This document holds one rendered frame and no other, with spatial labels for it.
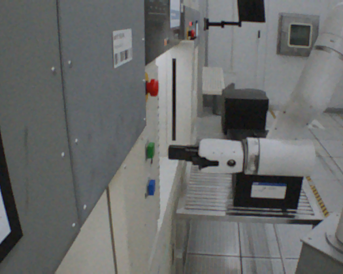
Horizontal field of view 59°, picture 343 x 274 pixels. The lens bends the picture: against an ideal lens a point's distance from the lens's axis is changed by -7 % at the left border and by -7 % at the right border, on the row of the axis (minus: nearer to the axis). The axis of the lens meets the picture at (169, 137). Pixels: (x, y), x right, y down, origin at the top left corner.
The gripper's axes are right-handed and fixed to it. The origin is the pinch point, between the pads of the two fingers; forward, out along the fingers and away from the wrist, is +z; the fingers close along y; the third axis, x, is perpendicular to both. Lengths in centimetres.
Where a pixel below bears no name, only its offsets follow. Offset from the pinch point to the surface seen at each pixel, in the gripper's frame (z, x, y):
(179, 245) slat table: 3, -61, 40
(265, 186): -31, -33, 47
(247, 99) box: -30, -19, 134
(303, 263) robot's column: -46, -54, 25
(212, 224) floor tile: -13, -120, 139
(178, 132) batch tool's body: 7, -20, 70
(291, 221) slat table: -42, -45, 40
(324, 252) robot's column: -50, -44, 20
